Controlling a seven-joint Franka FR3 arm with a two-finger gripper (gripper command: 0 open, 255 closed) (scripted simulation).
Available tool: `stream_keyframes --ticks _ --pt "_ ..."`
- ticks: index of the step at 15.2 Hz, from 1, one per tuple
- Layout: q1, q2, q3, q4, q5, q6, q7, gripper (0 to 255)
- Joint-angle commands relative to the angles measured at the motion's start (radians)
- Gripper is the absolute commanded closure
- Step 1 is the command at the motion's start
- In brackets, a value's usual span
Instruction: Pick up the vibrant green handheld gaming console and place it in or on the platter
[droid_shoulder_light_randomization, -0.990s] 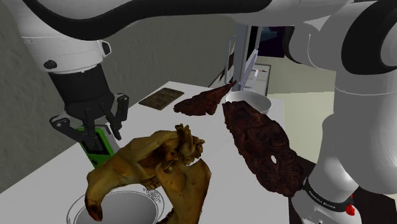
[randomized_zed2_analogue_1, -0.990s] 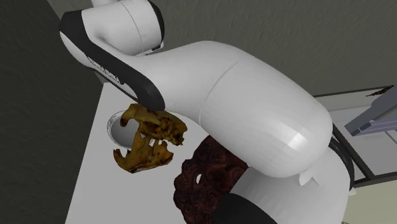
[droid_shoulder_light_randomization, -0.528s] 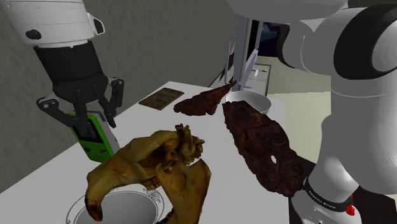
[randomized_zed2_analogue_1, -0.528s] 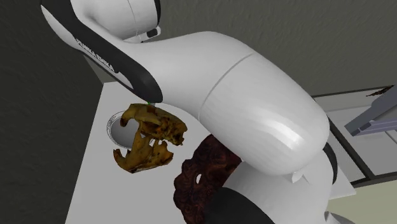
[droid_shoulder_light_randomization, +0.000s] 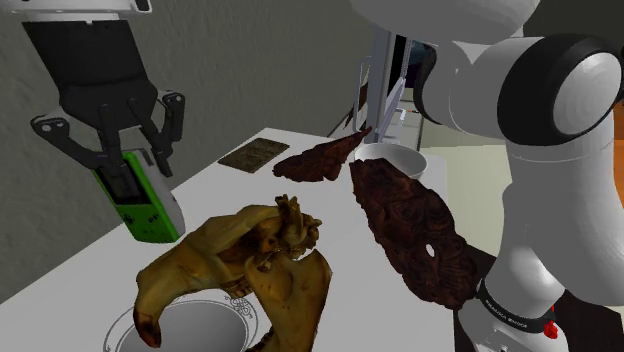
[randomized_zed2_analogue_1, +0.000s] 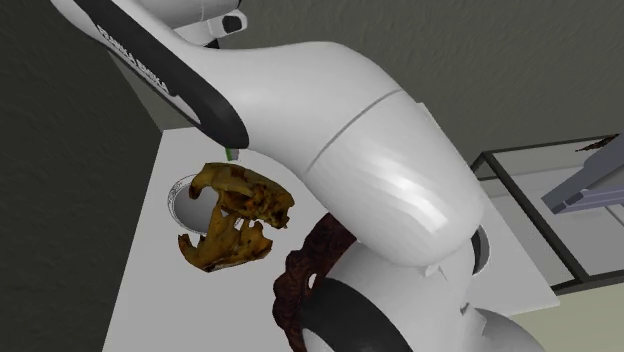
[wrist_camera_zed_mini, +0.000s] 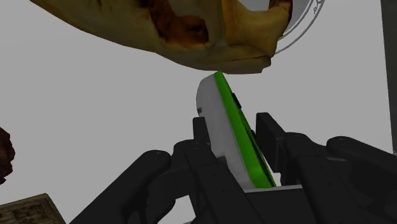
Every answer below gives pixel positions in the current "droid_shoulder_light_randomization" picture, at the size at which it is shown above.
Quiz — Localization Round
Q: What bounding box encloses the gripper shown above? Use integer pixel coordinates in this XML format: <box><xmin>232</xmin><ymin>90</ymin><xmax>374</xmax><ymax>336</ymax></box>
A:
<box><xmin>21</xmin><ymin>19</ymin><xmax>187</xmax><ymax>200</ymax></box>

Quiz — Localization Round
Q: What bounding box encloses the green handheld game console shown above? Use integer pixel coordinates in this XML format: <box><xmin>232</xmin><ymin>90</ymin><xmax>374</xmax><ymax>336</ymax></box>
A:
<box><xmin>91</xmin><ymin>148</ymin><xmax>187</xmax><ymax>244</ymax></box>

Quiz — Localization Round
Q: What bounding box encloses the brown patterned flat mat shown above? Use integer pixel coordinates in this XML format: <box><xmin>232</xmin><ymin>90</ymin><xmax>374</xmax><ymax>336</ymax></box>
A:
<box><xmin>216</xmin><ymin>137</ymin><xmax>291</xmax><ymax>175</ymax></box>

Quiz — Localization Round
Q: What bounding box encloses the small dark red carved slab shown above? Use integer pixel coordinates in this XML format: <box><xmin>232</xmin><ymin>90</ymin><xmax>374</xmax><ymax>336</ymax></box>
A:
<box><xmin>271</xmin><ymin>125</ymin><xmax>374</xmax><ymax>184</ymax></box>

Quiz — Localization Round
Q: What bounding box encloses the white ornamented plate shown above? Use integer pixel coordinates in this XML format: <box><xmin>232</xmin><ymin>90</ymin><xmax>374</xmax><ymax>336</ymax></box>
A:
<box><xmin>103</xmin><ymin>287</ymin><xmax>260</xmax><ymax>352</ymax></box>

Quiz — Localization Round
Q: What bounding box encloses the yellow-brown animal skull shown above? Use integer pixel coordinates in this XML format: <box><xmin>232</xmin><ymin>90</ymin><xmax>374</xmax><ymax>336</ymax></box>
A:
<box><xmin>132</xmin><ymin>193</ymin><xmax>334</xmax><ymax>352</ymax></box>

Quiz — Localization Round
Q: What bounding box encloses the white shelf rack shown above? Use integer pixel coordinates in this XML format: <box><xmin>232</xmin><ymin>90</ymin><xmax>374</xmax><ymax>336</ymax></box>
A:
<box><xmin>353</xmin><ymin>24</ymin><xmax>440</xmax><ymax>147</ymax></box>

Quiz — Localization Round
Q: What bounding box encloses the plain white bowl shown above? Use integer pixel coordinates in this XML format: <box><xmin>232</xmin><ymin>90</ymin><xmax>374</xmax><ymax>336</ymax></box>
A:
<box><xmin>353</xmin><ymin>142</ymin><xmax>429</xmax><ymax>181</ymax></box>

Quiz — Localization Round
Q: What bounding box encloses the large dark red carved slab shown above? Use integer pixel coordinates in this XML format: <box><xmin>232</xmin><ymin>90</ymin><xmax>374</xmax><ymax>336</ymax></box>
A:
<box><xmin>348</xmin><ymin>158</ymin><xmax>481</xmax><ymax>311</ymax></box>

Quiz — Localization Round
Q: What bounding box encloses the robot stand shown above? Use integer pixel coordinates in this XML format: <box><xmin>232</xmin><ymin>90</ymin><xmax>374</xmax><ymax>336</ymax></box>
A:
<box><xmin>453</xmin><ymin>243</ymin><xmax>624</xmax><ymax>352</ymax></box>

